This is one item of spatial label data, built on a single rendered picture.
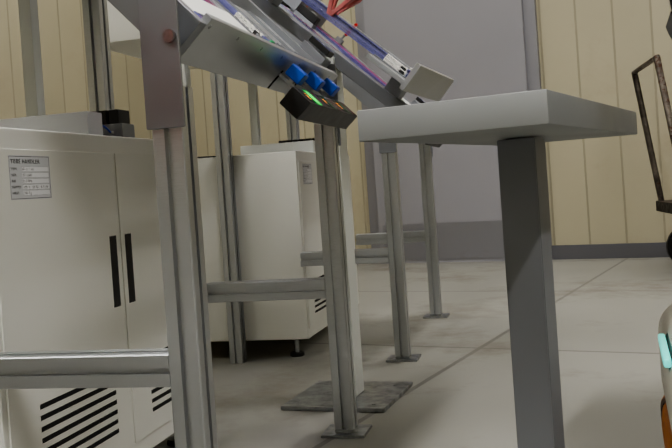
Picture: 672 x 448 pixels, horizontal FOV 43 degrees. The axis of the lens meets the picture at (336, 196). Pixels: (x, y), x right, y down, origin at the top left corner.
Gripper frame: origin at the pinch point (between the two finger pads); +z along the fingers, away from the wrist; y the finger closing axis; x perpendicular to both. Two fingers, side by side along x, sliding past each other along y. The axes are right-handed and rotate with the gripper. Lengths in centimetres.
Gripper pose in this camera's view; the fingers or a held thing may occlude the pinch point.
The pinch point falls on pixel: (331, 12)
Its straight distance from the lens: 207.2
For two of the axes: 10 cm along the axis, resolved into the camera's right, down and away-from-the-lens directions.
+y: -3.2, 0.4, -9.5
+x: 7.4, 6.3, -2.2
